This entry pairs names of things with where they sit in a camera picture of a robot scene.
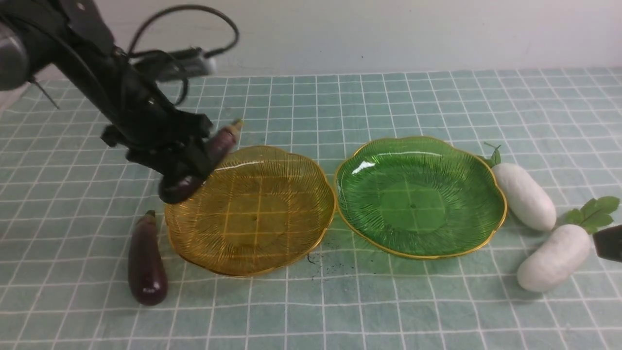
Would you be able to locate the green checkered tablecloth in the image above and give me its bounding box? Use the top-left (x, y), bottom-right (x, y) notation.
top-left (0, 67), bottom-right (621, 350)

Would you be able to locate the white radish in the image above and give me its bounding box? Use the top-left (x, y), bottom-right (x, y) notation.
top-left (482, 142), bottom-right (557, 232)
top-left (516, 196), bottom-right (621, 293)

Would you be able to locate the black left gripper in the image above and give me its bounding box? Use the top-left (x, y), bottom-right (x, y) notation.
top-left (101, 101), bottom-right (213, 176)

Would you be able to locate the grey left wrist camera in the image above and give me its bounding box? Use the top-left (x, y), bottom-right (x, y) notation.
top-left (132, 47), bottom-right (216, 82)

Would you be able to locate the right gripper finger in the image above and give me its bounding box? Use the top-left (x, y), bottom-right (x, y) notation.
top-left (593, 225), bottom-right (622, 263)

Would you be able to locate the black camera cable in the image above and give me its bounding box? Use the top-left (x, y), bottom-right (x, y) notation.
top-left (127, 5), bottom-right (240, 106)

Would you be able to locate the purple eggplant green stem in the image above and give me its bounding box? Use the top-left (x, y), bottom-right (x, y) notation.
top-left (127, 210), bottom-right (168, 306)

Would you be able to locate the green glass plate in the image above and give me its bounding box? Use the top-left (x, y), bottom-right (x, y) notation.
top-left (333, 136), bottom-right (508, 261)

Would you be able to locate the amber glass plate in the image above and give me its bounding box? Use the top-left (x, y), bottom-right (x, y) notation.
top-left (165, 145), bottom-right (337, 277)

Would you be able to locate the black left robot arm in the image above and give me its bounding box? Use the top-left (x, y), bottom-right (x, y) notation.
top-left (1, 0), bottom-right (215, 186)

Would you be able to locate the purple eggplant beige stem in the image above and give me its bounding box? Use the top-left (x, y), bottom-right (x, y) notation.
top-left (158, 118), bottom-right (243, 204)

